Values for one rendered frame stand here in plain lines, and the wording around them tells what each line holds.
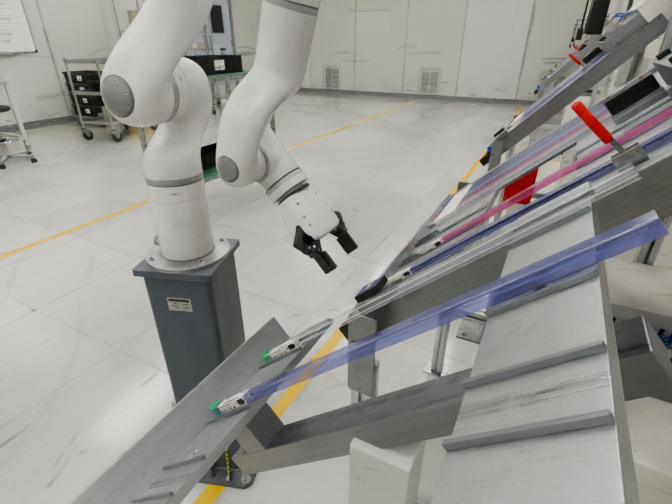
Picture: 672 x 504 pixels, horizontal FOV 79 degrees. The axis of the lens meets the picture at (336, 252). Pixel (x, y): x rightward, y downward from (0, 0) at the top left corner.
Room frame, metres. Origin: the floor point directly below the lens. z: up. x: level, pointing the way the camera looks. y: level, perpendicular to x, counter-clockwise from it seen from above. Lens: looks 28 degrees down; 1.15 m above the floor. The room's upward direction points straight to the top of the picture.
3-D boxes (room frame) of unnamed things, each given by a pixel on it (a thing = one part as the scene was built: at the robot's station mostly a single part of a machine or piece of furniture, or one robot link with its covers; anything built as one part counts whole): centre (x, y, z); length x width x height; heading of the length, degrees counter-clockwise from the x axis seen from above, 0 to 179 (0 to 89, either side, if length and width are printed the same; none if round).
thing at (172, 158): (0.89, 0.34, 1.00); 0.19 x 0.12 x 0.24; 161
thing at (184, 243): (0.86, 0.35, 0.79); 0.19 x 0.19 x 0.18
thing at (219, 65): (3.00, 0.88, 1.01); 0.57 x 0.17 x 0.11; 152
